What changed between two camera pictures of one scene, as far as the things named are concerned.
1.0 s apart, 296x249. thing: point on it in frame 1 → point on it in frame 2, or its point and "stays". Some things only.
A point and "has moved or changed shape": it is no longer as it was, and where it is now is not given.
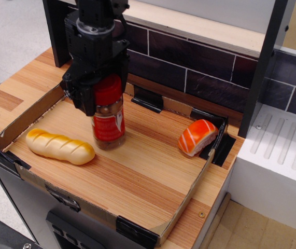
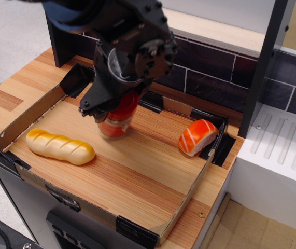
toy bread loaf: x=56 y=146 stays
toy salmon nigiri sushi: x=196 y=136 stays
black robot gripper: x=92 y=56 → x=115 y=70
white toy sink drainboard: x=274 y=178 stays
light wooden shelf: x=194 y=28 stays
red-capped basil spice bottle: x=109 y=124 has moved or changed shape
